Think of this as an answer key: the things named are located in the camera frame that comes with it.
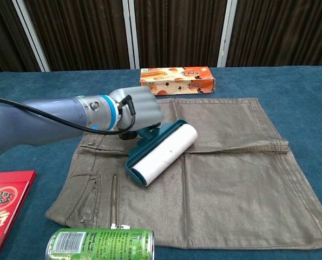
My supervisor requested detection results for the dark folding screen panel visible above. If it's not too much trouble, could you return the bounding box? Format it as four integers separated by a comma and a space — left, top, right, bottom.
217, 0, 322, 67
14, 0, 136, 72
122, 0, 237, 70
0, 0, 50, 78

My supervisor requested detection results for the brown skirt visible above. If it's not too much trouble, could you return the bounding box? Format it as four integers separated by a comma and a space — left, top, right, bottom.
45, 97, 322, 249

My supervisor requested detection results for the blue felt table cover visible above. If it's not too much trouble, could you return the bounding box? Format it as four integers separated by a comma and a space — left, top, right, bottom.
0, 66, 322, 260

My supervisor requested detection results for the green drink can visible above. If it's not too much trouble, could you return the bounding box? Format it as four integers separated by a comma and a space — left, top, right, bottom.
45, 227, 155, 260

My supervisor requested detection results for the orange snack box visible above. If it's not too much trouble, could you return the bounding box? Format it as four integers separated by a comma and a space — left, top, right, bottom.
140, 67, 215, 96

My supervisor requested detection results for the teal lint roller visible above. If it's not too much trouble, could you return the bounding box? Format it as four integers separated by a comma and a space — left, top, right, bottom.
125, 119, 199, 187

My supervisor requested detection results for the red spiral calendar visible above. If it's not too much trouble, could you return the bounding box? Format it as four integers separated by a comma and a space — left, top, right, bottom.
0, 170, 36, 260

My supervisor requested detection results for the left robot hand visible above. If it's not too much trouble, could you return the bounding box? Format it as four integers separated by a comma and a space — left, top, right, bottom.
108, 86, 164, 140

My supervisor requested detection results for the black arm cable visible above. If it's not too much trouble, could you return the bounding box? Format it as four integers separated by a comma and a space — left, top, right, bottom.
0, 94, 136, 135

